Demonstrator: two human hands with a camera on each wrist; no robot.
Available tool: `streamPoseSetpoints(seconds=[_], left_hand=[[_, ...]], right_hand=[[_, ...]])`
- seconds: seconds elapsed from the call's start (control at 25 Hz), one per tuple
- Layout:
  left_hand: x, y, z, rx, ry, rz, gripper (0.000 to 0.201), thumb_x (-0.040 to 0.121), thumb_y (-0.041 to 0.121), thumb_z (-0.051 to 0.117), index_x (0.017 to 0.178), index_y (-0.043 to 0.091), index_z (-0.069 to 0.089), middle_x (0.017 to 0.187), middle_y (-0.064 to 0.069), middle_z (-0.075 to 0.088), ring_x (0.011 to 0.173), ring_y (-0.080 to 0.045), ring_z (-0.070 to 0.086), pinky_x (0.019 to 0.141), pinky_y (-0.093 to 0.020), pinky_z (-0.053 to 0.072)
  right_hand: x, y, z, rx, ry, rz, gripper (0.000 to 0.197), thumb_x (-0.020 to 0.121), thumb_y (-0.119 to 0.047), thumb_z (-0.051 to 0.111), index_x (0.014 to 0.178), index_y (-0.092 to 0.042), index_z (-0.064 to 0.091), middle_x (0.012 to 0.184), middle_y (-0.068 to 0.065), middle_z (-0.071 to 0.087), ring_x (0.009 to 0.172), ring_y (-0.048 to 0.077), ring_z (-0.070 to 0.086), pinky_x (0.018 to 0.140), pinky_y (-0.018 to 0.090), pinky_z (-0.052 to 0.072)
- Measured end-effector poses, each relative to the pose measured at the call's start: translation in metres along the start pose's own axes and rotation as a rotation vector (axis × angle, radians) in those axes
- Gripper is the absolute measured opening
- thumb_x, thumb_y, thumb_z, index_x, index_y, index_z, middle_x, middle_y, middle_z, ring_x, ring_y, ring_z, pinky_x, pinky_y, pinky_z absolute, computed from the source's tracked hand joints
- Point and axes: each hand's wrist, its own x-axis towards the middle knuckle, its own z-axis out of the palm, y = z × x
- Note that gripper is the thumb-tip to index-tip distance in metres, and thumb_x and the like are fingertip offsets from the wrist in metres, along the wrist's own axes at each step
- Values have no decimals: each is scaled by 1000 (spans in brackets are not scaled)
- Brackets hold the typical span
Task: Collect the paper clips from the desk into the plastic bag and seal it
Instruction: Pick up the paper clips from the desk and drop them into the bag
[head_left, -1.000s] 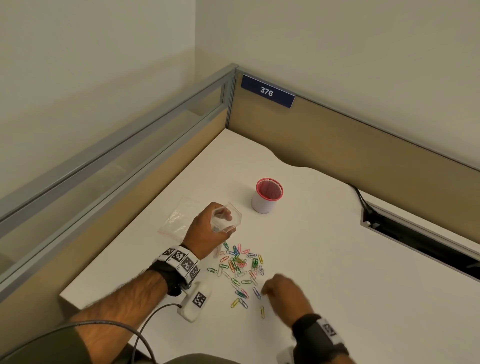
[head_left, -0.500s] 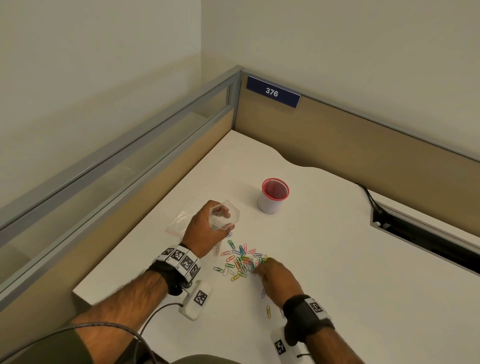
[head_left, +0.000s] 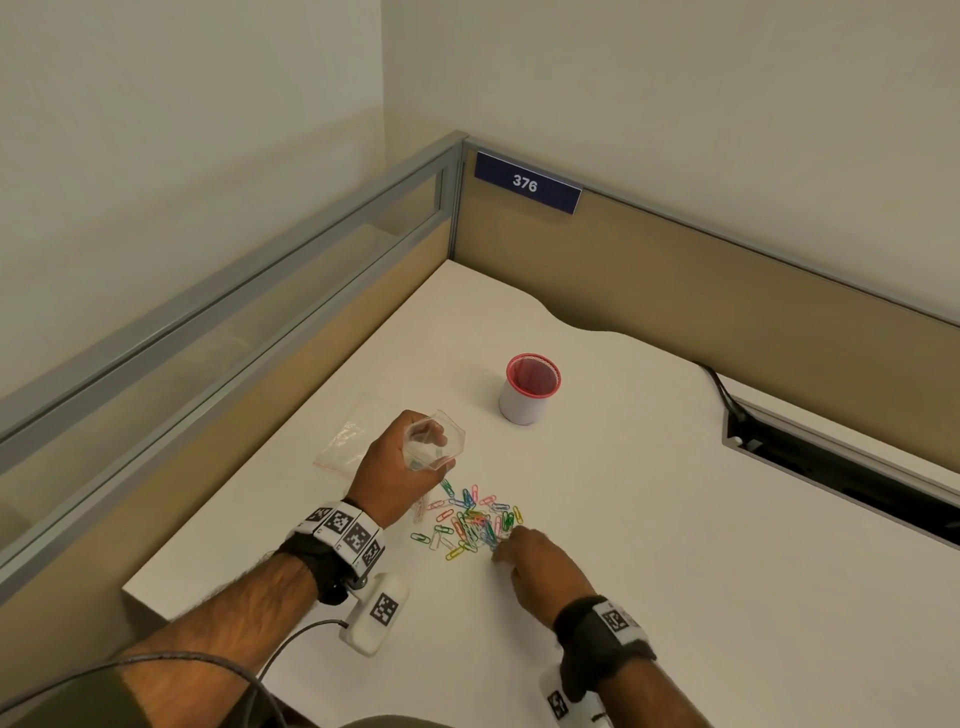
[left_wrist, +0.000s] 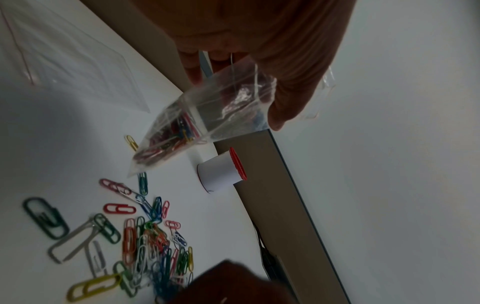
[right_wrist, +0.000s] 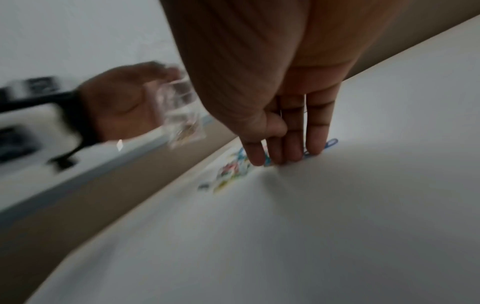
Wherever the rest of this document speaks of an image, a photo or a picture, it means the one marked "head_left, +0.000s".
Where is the person's right hand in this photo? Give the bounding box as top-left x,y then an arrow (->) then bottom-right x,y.
491,526 -> 599,630

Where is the person's left hand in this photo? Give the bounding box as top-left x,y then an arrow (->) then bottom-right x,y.
346,409 -> 457,531

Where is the clear plastic bag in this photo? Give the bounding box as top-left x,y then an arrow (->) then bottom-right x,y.
313,393 -> 399,474
401,408 -> 468,475

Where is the pile of colourful paper clips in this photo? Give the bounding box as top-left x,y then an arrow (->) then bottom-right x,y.
410,479 -> 525,562

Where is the person's left forearm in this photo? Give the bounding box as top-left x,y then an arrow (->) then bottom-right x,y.
112,554 -> 320,728

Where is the white left marker band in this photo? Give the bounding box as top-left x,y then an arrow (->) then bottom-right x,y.
292,500 -> 388,570

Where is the white right marker tag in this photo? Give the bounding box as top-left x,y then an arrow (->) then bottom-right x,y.
598,599 -> 648,645

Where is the grey framed glass partition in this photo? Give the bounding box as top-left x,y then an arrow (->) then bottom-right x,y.
0,131 -> 470,609

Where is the beige partition panel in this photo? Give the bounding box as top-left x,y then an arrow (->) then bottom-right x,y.
449,142 -> 960,481

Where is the blue number sign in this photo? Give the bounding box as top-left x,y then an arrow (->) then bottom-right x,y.
474,149 -> 584,217

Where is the olive left sleeve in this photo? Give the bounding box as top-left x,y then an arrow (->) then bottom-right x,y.
0,663 -> 144,728

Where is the black right wrist strap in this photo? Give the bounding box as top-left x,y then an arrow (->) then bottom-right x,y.
553,596 -> 660,705

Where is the black wrist strap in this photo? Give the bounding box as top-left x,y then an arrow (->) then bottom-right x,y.
275,533 -> 361,607
553,596 -> 660,705

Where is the black left wrist strap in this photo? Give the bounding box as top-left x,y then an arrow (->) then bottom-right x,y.
275,533 -> 361,607

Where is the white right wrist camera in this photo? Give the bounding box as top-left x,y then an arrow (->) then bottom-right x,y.
539,663 -> 613,728

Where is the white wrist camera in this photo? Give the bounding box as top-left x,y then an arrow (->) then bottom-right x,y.
539,663 -> 613,728
338,573 -> 410,658

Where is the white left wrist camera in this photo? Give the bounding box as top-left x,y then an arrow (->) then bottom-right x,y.
338,573 -> 410,658

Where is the black left camera cable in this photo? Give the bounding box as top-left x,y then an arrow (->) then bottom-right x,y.
0,618 -> 350,728

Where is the black power cable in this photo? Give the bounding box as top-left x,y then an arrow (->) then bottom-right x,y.
693,361 -> 751,433

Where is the grey desk cable slot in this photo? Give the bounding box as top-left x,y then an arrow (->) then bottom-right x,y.
722,395 -> 960,549

